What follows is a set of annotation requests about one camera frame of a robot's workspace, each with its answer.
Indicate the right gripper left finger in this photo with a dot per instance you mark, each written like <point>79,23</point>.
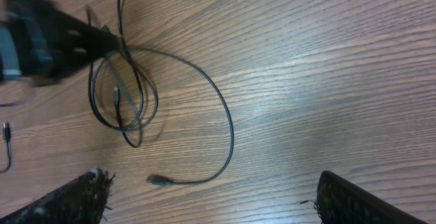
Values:
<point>82,200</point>

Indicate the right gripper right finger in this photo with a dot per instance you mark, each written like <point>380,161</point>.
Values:
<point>340,201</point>

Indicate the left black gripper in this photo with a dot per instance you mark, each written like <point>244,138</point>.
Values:
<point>45,44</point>

